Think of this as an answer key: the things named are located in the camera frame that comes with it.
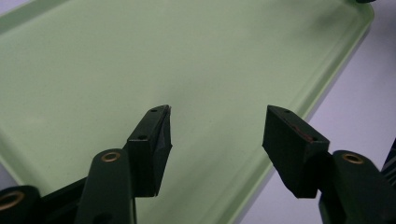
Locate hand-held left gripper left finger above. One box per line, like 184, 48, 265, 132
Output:
126, 104, 174, 198

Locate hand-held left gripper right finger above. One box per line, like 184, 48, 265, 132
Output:
262, 105, 331, 200

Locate light green plastic tray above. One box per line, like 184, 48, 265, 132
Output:
0, 0, 375, 224

